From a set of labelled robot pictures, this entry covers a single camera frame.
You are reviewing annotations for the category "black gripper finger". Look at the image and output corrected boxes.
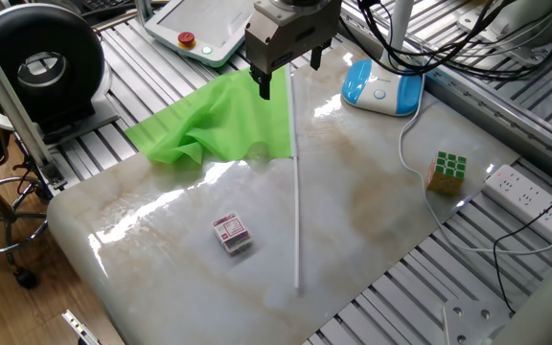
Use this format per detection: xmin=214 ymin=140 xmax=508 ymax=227
xmin=250 ymin=66 xmax=273 ymax=101
xmin=310 ymin=38 xmax=334 ymax=72

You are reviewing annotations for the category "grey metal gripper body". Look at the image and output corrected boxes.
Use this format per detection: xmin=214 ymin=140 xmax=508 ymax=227
xmin=244 ymin=3 xmax=343 ymax=76

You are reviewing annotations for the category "green flag white pole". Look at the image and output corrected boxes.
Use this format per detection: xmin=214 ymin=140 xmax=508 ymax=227
xmin=124 ymin=63 xmax=302 ymax=292

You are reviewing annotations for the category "white blue desk lamp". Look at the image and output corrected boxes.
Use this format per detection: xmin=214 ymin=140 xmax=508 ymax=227
xmin=341 ymin=0 xmax=425 ymax=118

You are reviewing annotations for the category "white teach pendant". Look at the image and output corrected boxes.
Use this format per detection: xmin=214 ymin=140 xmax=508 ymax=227
xmin=143 ymin=0 xmax=258 ymax=68

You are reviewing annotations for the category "white marble slab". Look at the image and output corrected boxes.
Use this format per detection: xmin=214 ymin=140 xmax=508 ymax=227
xmin=47 ymin=40 xmax=520 ymax=345

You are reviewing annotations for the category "clear box of paper clips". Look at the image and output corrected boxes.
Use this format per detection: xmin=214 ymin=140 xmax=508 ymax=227
xmin=211 ymin=211 xmax=254 ymax=255

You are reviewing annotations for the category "white metal mounting plate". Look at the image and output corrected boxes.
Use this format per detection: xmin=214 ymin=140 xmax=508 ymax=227
xmin=456 ymin=4 xmax=552 ymax=66

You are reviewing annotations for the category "Rubik's cube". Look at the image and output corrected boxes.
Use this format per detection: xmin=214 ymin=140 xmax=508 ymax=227
xmin=425 ymin=150 xmax=468 ymax=196

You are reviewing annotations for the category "black keyboard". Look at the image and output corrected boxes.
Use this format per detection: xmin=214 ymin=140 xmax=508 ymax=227
xmin=81 ymin=0 xmax=136 ymax=13

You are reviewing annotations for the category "white power strip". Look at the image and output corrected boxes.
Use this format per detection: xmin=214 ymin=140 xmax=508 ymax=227
xmin=481 ymin=164 xmax=552 ymax=245

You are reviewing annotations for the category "black cable bundle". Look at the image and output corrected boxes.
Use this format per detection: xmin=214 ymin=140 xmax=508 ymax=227
xmin=340 ymin=0 xmax=552 ymax=81

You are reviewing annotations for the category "white lamp cable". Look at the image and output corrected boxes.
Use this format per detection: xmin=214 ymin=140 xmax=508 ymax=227
xmin=398 ymin=95 xmax=552 ymax=255

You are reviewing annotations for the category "aluminium frame rail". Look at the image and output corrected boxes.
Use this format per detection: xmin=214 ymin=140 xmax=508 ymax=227
xmin=337 ymin=0 xmax=552 ymax=167

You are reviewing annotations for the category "black ring-shaped device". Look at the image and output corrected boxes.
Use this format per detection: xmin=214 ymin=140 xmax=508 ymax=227
xmin=0 ymin=2 xmax=122 ymax=145

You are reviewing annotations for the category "aluminium frame post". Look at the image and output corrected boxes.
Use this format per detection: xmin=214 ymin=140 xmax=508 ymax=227
xmin=0 ymin=13 xmax=68 ymax=191

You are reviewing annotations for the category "thin black cable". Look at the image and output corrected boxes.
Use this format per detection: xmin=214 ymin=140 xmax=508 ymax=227
xmin=491 ymin=199 xmax=552 ymax=315

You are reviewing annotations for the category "small metal bracket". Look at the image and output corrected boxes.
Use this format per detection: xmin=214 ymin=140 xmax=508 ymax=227
xmin=61 ymin=310 xmax=101 ymax=345

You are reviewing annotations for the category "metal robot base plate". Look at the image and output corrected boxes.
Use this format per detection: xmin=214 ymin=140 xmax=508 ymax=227
xmin=442 ymin=299 xmax=515 ymax=345

